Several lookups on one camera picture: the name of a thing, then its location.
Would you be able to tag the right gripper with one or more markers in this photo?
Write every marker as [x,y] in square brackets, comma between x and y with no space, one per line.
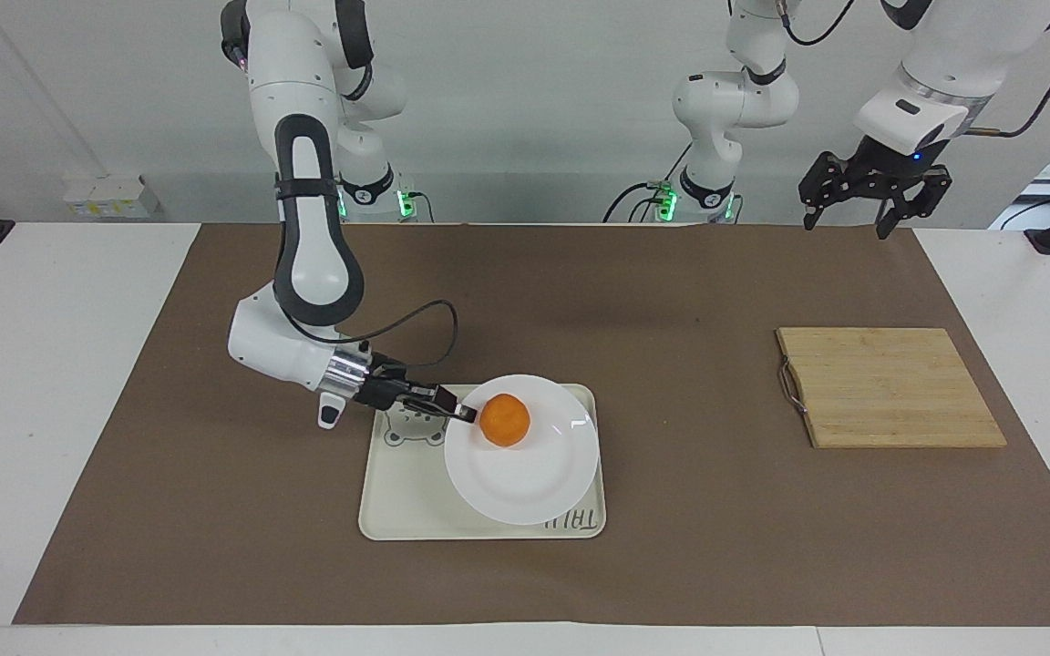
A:
[384,387]

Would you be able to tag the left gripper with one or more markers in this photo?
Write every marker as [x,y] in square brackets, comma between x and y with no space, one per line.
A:
[899,164]

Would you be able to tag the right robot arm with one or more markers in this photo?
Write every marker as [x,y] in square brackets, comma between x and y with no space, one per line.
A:
[315,255]

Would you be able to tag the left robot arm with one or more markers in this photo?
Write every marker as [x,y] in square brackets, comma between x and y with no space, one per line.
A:
[735,100]

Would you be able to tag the white round plate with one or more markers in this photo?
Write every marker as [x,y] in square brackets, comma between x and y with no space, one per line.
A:
[525,483]

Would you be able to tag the cream rectangular tray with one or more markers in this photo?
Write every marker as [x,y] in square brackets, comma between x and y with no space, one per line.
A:
[406,492]

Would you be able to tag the orange fruit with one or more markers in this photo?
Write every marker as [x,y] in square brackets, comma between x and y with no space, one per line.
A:
[505,421]

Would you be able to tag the wooden cutting board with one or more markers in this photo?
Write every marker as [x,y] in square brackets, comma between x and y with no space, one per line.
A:
[894,387]

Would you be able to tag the white wall socket box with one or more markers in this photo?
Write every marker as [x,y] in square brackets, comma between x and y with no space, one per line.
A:
[110,196]

